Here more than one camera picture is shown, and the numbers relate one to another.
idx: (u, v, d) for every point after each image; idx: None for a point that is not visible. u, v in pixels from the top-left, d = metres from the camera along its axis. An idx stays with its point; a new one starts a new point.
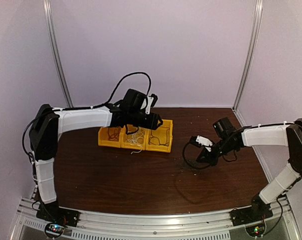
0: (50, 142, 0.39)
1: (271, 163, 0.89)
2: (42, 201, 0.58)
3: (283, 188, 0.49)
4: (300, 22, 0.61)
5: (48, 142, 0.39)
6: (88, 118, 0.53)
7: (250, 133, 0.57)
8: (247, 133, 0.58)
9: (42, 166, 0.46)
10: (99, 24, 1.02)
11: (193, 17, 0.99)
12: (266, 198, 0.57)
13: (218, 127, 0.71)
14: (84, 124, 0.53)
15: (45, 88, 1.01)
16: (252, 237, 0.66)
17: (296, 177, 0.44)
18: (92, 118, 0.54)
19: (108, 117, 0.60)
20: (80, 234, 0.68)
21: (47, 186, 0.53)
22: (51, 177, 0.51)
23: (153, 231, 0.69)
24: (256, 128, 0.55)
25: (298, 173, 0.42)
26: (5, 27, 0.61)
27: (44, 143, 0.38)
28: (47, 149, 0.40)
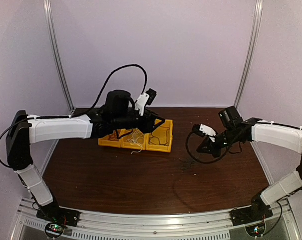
0: (22, 153, 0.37)
1: (271, 163, 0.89)
2: (39, 203, 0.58)
3: (286, 193, 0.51)
4: (300, 23, 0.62)
5: (19, 153, 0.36)
6: (67, 128, 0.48)
7: (261, 131, 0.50)
8: (258, 130, 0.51)
9: (23, 174, 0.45)
10: (99, 23, 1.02)
11: (193, 17, 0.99)
12: (268, 200, 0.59)
13: (224, 117, 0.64)
14: (60, 134, 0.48)
15: (45, 88, 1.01)
16: (252, 237, 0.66)
17: (301, 186, 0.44)
18: (72, 127, 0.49)
19: (88, 128, 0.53)
20: (80, 234, 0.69)
21: (37, 190, 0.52)
22: (38, 182, 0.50)
23: (153, 231, 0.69)
24: (269, 126, 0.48)
25: None
26: (4, 25, 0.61)
27: (13, 155, 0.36)
28: (20, 159, 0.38)
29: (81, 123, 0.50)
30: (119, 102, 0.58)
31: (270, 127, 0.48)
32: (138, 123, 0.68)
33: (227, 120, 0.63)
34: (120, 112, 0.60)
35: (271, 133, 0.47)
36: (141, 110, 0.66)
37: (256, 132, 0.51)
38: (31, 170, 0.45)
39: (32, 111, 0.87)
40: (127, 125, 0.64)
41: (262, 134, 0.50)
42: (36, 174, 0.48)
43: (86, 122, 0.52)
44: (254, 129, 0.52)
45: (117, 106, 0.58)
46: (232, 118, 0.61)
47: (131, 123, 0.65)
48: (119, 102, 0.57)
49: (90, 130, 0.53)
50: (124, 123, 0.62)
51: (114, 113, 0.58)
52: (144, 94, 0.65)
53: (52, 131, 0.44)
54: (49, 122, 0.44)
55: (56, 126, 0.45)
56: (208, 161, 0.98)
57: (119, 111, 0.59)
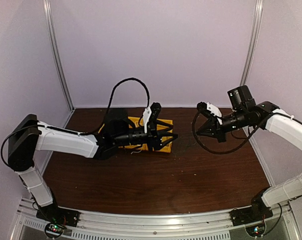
0: (24, 155, 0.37)
1: (271, 163, 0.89)
2: (39, 203, 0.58)
3: (289, 197, 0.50)
4: (300, 23, 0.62)
5: (22, 155, 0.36)
6: (74, 145, 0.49)
7: (279, 123, 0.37)
8: (276, 122, 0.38)
9: (25, 175, 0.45)
10: (98, 23, 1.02)
11: (193, 17, 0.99)
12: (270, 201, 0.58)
13: (234, 97, 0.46)
14: (65, 148, 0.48)
15: (45, 88, 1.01)
16: (252, 237, 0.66)
17: None
18: (79, 144, 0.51)
19: (93, 148, 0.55)
20: (80, 234, 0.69)
21: (38, 191, 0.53)
22: (39, 184, 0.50)
23: (153, 231, 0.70)
24: (289, 120, 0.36)
25: None
26: (4, 25, 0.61)
27: (16, 155, 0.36)
28: (20, 160, 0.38)
29: (89, 144, 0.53)
30: (117, 124, 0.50)
31: (291, 123, 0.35)
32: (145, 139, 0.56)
33: (237, 102, 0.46)
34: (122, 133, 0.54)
35: (289, 129, 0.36)
36: (145, 127, 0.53)
37: (272, 123, 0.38)
38: (33, 172, 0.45)
39: (32, 111, 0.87)
40: (131, 141, 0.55)
41: (279, 126, 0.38)
42: (37, 175, 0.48)
43: (93, 143, 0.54)
44: (272, 119, 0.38)
45: (116, 128, 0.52)
46: (244, 99, 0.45)
47: (135, 138, 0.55)
48: (115, 124, 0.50)
49: (94, 151, 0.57)
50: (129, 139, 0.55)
51: (114, 135, 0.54)
52: (147, 110, 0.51)
53: (58, 143, 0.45)
54: (60, 134, 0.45)
55: (64, 140, 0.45)
56: (208, 160, 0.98)
57: (119, 132, 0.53)
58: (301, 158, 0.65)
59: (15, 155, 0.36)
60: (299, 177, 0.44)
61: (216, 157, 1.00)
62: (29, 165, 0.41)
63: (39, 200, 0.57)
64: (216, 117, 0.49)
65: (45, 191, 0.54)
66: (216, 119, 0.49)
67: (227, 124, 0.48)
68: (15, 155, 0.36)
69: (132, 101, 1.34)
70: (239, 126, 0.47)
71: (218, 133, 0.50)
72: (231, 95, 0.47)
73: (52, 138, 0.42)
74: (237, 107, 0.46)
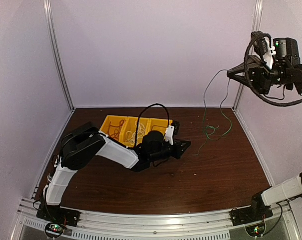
0: (82, 156, 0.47)
1: (268, 158, 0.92)
2: (46, 203, 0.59)
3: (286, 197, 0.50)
4: (300, 23, 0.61)
5: (80, 157, 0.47)
6: (122, 155, 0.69)
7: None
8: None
9: (64, 175, 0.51)
10: (99, 24, 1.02)
11: (193, 18, 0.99)
12: (267, 200, 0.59)
13: (279, 47, 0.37)
14: (118, 154, 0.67)
15: (45, 88, 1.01)
16: (252, 237, 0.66)
17: None
18: (126, 155, 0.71)
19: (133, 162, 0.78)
20: (80, 234, 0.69)
21: (57, 191, 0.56)
22: (65, 184, 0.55)
23: (153, 231, 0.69)
24: None
25: None
26: (4, 27, 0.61)
27: (77, 156, 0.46)
28: (74, 160, 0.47)
29: (133, 157, 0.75)
30: (153, 144, 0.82)
31: None
32: (170, 151, 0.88)
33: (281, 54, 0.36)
34: (155, 151, 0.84)
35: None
36: (170, 139, 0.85)
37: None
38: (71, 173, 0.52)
39: (32, 111, 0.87)
40: (161, 154, 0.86)
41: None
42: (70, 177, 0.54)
43: (136, 158, 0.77)
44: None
45: (152, 147, 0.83)
46: (290, 54, 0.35)
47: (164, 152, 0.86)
48: (153, 144, 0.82)
49: (131, 164, 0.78)
50: (159, 154, 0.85)
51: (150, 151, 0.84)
52: (171, 126, 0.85)
53: (112, 150, 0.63)
54: (117, 145, 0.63)
55: (117, 149, 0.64)
56: (208, 160, 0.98)
57: (153, 150, 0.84)
58: (301, 158, 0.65)
59: (77, 155, 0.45)
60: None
61: (216, 157, 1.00)
62: (78, 166, 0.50)
63: (50, 200, 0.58)
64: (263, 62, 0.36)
65: (62, 192, 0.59)
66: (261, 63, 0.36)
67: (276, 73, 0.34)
68: (75, 156, 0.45)
69: (132, 101, 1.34)
70: (283, 81, 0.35)
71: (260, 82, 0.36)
72: (275, 44, 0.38)
73: (110, 146, 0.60)
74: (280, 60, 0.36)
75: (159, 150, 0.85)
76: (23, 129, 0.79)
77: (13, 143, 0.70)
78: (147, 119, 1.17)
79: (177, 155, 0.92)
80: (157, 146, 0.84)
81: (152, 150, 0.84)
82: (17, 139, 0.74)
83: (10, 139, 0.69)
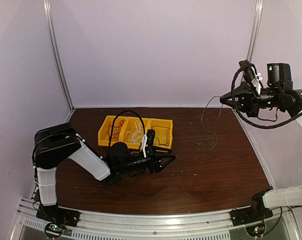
0: (56, 156, 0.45)
1: (269, 160, 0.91)
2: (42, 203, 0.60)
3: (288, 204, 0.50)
4: (300, 23, 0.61)
5: (54, 156, 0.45)
6: (95, 165, 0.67)
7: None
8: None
9: (45, 174, 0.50)
10: (99, 24, 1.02)
11: (193, 18, 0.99)
12: (268, 202, 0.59)
13: (272, 72, 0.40)
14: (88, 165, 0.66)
15: (45, 88, 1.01)
16: (252, 237, 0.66)
17: None
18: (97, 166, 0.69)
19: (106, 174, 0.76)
20: (80, 234, 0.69)
21: (47, 190, 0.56)
22: (52, 183, 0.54)
23: (153, 231, 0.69)
24: None
25: None
26: (5, 27, 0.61)
27: (49, 155, 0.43)
28: (46, 160, 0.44)
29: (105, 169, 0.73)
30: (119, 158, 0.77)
31: None
32: (141, 165, 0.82)
33: (274, 79, 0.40)
34: (124, 165, 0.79)
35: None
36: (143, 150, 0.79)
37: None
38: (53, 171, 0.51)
39: (32, 111, 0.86)
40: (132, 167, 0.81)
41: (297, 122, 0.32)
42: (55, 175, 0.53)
43: (108, 170, 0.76)
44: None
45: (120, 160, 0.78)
46: (282, 78, 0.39)
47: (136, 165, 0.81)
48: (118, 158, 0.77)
49: (102, 175, 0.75)
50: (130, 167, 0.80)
51: (118, 166, 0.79)
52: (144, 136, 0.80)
53: (86, 158, 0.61)
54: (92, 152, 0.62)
55: (91, 157, 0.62)
56: (208, 160, 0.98)
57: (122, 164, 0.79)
58: (299, 158, 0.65)
59: (50, 154, 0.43)
60: None
61: (216, 157, 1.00)
62: (51, 166, 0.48)
63: (45, 200, 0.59)
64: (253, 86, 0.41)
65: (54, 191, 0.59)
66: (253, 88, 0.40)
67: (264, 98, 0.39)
68: (47, 155, 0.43)
69: (132, 101, 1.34)
70: (274, 103, 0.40)
71: (250, 105, 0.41)
72: (269, 69, 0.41)
73: (86, 153, 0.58)
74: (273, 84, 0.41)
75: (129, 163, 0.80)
76: (23, 130, 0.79)
77: (13, 143, 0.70)
78: (147, 119, 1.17)
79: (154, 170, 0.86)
80: (126, 160, 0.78)
81: (119, 165, 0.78)
82: (17, 139, 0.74)
83: (10, 139, 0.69)
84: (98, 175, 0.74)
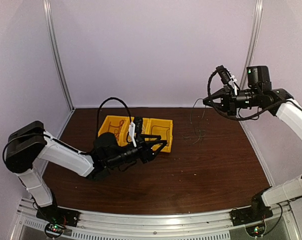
0: (25, 158, 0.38)
1: (269, 159, 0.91)
2: (39, 205, 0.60)
3: (287, 199, 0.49)
4: (299, 23, 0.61)
5: (23, 159, 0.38)
6: (73, 162, 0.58)
7: (290, 113, 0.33)
8: (285, 110, 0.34)
9: (25, 177, 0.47)
10: (99, 23, 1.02)
11: (193, 18, 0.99)
12: (267, 201, 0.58)
13: (252, 74, 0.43)
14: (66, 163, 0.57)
15: (45, 88, 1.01)
16: (252, 237, 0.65)
17: None
18: (77, 162, 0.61)
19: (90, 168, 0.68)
20: (80, 234, 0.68)
21: (39, 192, 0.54)
22: (39, 185, 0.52)
23: (153, 231, 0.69)
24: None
25: None
26: (5, 27, 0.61)
27: (16, 159, 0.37)
28: (15, 164, 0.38)
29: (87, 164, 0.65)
30: (105, 149, 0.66)
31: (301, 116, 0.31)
32: (133, 155, 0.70)
33: (254, 80, 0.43)
34: (114, 156, 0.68)
35: (301, 126, 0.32)
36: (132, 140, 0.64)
37: (283, 111, 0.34)
38: (32, 173, 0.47)
39: (32, 110, 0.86)
40: (122, 160, 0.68)
41: (277, 116, 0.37)
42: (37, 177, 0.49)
43: (90, 164, 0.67)
44: (281, 106, 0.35)
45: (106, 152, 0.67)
46: (261, 80, 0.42)
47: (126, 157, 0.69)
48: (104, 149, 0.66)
49: (87, 171, 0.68)
50: (119, 160, 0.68)
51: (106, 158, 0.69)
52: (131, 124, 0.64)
53: (60, 158, 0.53)
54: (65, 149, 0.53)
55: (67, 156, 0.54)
56: (208, 160, 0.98)
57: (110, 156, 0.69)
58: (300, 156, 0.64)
59: (17, 158, 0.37)
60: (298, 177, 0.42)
61: (216, 157, 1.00)
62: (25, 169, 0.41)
63: (40, 201, 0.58)
64: (231, 88, 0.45)
65: (47, 191, 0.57)
66: (231, 88, 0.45)
67: (241, 98, 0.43)
68: (13, 159, 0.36)
69: (132, 101, 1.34)
70: (251, 103, 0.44)
71: (229, 105, 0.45)
72: (248, 71, 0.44)
73: (57, 152, 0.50)
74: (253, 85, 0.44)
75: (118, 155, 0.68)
76: None
77: None
78: (147, 119, 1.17)
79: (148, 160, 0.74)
80: (114, 151, 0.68)
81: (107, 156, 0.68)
82: None
83: None
84: (81, 172, 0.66)
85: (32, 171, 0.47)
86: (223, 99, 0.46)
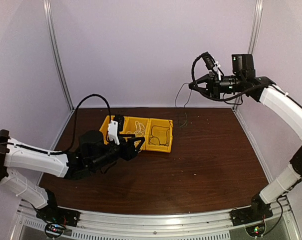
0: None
1: (269, 159, 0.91)
2: (36, 207, 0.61)
3: (284, 190, 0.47)
4: (299, 23, 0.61)
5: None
6: (42, 164, 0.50)
7: (274, 98, 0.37)
8: (268, 95, 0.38)
9: (6, 184, 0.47)
10: (99, 23, 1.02)
11: (193, 18, 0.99)
12: (266, 198, 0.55)
13: (237, 61, 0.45)
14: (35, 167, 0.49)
15: (45, 88, 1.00)
16: (252, 237, 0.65)
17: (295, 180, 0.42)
18: (48, 164, 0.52)
19: (64, 169, 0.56)
20: (80, 234, 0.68)
21: (28, 194, 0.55)
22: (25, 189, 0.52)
23: (153, 231, 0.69)
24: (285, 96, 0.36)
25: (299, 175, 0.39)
26: (4, 28, 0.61)
27: None
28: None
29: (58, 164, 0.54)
30: (92, 146, 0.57)
31: (284, 99, 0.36)
32: (118, 152, 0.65)
33: (238, 67, 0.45)
34: (99, 155, 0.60)
35: (283, 108, 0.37)
36: (116, 138, 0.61)
37: (266, 96, 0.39)
38: (12, 180, 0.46)
39: (32, 110, 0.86)
40: (107, 159, 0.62)
41: (258, 100, 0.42)
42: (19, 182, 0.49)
43: (63, 164, 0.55)
44: (264, 91, 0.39)
45: (91, 150, 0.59)
46: (245, 67, 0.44)
47: (111, 155, 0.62)
48: (90, 146, 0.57)
49: (65, 171, 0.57)
50: (104, 159, 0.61)
51: (91, 157, 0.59)
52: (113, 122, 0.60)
53: (27, 162, 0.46)
54: (30, 152, 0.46)
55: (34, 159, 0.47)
56: (208, 160, 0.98)
57: (94, 154, 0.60)
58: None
59: None
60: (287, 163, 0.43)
61: (216, 157, 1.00)
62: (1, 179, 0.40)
63: (36, 203, 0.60)
64: (215, 73, 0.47)
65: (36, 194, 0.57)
66: (214, 74, 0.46)
67: (225, 83, 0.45)
68: None
69: (132, 101, 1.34)
70: (234, 89, 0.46)
71: (213, 90, 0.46)
72: (233, 59, 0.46)
73: (20, 157, 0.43)
74: (238, 72, 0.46)
75: (104, 153, 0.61)
76: (23, 130, 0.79)
77: None
78: (147, 119, 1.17)
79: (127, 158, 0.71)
80: (100, 149, 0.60)
81: (92, 155, 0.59)
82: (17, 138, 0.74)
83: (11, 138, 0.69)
84: (59, 174, 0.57)
85: (11, 178, 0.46)
86: (207, 84, 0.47)
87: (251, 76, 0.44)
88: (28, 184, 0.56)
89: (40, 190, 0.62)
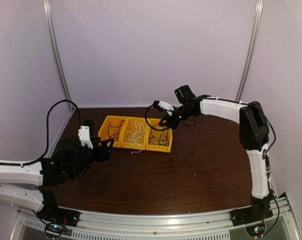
0: None
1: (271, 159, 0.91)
2: (34, 208, 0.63)
3: (264, 173, 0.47)
4: (299, 23, 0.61)
5: None
6: (17, 176, 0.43)
7: (207, 105, 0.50)
8: (204, 105, 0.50)
9: None
10: (98, 23, 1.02)
11: (192, 18, 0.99)
12: (258, 193, 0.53)
13: (179, 94, 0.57)
14: (14, 180, 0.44)
15: (44, 87, 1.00)
16: (252, 237, 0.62)
17: (261, 156, 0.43)
18: (23, 176, 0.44)
19: (39, 178, 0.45)
20: (80, 234, 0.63)
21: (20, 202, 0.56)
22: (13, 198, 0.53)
23: (153, 231, 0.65)
24: (214, 100, 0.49)
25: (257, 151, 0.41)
26: (3, 28, 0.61)
27: None
28: None
29: (32, 174, 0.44)
30: (71, 152, 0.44)
31: (213, 102, 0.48)
32: (93, 155, 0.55)
33: (181, 97, 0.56)
34: (77, 162, 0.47)
35: (217, 108, 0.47)
36: (90, 143, 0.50)
37: (204, 107, 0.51)
38: None
39: (31, 110, 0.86)
40: (85, 164, 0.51)
41: (203, 113, 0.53)
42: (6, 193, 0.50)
43: (36, 173, 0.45)
44: (200, 104, 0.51)
45: (69, 157, 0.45)
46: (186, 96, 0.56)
47: (88, 159, 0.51)
48: (68, 152, 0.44)
49: (42, 179, 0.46)
50: (82, 165, 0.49)
51: (69, 163, 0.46)
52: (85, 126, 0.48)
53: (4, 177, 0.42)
54: (7, 167, 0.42)
55: (10, 174, 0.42)
56: (208, 160, 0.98)
57: (73, 161, 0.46)
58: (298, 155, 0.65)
59: None
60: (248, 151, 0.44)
61: (216, 157, 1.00)
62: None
63: (33, 207, 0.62)
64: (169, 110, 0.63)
65: (27, 201, 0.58)
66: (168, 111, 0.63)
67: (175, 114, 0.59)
68: None
69: (132, 101, 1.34)
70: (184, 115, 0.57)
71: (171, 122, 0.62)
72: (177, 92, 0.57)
73: None
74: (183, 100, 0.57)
75: (81, 159, 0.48)
76: (22, 130, 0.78)
77: (12, 143, 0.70)
78: (147, 119, 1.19)
79: (99, 161, 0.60)
80: (78, 155, 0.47)
81: (71, 162, 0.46)
82: (16, 139, 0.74)
83: (11, 139, 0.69)
84: (40, 183, 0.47)
85: None
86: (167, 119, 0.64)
87: (191, 99, 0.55)
88: (18, 190, 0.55)
89: (33, 193, 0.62)
